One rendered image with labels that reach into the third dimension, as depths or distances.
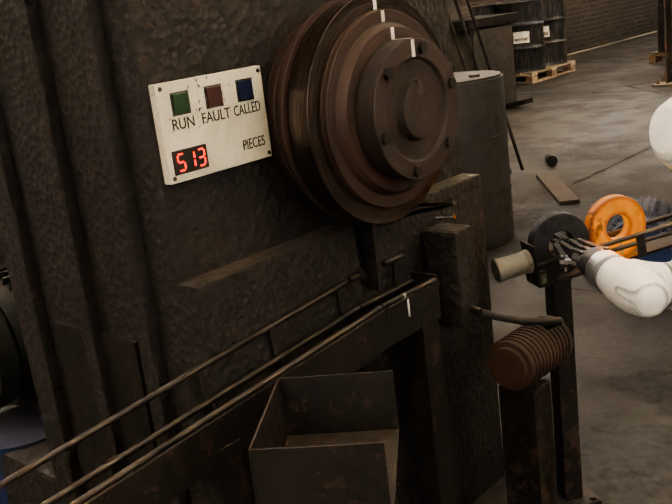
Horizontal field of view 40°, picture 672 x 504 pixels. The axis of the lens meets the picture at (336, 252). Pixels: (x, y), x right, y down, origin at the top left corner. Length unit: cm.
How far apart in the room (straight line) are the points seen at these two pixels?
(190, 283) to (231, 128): 31
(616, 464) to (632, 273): 89
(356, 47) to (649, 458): 153
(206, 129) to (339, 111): 25
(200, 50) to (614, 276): 97
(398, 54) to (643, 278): 68
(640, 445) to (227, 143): 161
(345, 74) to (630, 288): 73
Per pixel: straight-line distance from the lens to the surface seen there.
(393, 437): 162
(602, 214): 234
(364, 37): 182
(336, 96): 176
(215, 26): 179
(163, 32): 171
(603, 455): 280
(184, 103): 170
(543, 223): 227
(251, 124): 181
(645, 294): 196
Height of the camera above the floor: 135
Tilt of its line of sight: 15 degrees down
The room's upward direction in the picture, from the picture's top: 7 degrees counter-clockwise
